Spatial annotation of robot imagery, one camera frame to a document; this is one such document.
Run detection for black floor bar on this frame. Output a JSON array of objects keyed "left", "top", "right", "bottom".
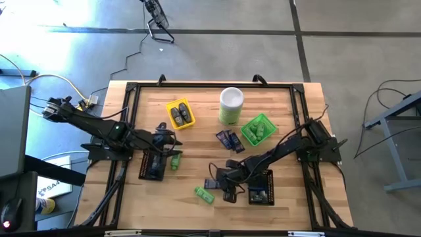
[{"left": 0, "top": 68, "right": 37, "bottom": 77}]

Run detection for blue-grey table frame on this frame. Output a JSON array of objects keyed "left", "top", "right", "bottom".
[{"left": 363, "top": 90, "right": 421, "bottom": 192}]

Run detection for yellow white cup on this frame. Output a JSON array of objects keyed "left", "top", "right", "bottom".
[{"left": 35, "top": 197, "right": 56, "bottom": 215}]

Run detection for black looped floor cable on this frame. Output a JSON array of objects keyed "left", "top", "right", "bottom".
[{"left": 364, "top": 78, "right": 421, "bottom": 124}]

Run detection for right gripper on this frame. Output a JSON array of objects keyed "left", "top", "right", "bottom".
[{"left": 215, "top": 159, "right": 251, "bottom": 204}]

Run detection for green plastic basket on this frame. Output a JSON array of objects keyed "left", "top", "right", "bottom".
[{"left": 240, "top": 113, "right": 278, "bottom": 148}]

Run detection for yellow plastic basket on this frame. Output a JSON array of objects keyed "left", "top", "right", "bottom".
[{"left": 165, "top": 97, "right": 197, "bottom": 131}]

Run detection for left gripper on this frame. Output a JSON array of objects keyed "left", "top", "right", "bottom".
[{"left": 145, "top": 121, "right": 184, "bottom": 159}]

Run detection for black floor fan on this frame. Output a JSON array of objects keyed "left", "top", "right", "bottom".
[{"left": 140, "top": 0, "right": 176, "bottom": 44}]

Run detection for white label strip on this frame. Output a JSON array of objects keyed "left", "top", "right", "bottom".
[
  {"left": 287, "top": 231, "right": 326, "bottom": 237},
  {"left": 104, "top": 230, "right": 142, "bottom": 237}
]

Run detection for black straight floor cable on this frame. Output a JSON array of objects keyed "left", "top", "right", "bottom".
[{"left": 353, "top": 126, "right": 421, "bottom": 161}]

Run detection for black desk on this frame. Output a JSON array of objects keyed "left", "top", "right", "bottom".
[{"left": 0, "top": 154, "right": 87, "bottom": 233}]

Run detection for grey monitor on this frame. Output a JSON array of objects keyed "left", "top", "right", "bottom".
[{"left": 0, "top": 85, "right": 32, "bottom": 180}]

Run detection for black plastic basket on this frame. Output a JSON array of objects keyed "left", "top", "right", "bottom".
[
  {"left": 138, "top": 146, "right": 169, "bottom": 182},
  {"left": 247, "top": 168, "right": 276, "bottom": 207}
]

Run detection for black computer mouse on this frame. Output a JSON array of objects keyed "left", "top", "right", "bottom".
[{"left": 1, "top": 196, "right": 23, "bottom": 233}]

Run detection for white yellow floor cable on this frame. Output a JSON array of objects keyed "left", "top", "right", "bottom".
[{"left": 0, "top": 53, "right": 90, "bottom": 119}]

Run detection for white cardboard box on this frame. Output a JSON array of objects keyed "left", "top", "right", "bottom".
[{"left": 35, "top": 155, "right": 73, "bottom": 199}]

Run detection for green disinfecting wipes canister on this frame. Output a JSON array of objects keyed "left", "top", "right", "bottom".
[{"left": 218, "top": 86, "right": 245, "bottom": 126}]

